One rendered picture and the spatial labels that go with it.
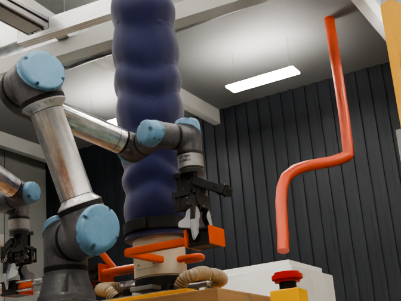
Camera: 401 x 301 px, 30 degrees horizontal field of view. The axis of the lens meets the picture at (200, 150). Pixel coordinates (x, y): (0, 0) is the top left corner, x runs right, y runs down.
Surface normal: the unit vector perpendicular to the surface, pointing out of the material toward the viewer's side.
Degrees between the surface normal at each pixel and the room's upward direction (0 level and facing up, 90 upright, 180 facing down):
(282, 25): 180
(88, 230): 97
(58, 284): 72
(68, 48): 90
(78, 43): 90
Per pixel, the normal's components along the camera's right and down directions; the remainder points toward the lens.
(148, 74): 0.14, -0.59
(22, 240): -0.46, -0.22
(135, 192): -0.64, -0.43
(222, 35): 0.07, 0.95
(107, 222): 0.62, -0.17
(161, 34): 0.54, -0.44
